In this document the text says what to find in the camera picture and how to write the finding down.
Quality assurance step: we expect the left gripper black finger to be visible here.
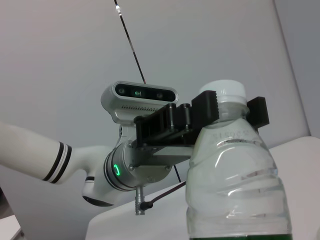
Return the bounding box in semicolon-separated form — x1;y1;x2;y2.
246;96;270;131

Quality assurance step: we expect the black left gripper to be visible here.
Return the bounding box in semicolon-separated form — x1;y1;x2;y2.
131;90;221;168

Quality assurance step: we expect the clear green-label water bottle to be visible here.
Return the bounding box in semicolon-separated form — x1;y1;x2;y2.
185;79;294;240

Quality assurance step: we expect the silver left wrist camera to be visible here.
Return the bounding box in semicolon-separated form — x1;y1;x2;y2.
100;80;180;125

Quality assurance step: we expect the thin black hanging cable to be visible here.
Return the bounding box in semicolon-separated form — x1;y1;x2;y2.
113;0;183;183

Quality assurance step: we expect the left gripper cable with plugs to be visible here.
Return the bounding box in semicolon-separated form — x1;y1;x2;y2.
134;181;187;216

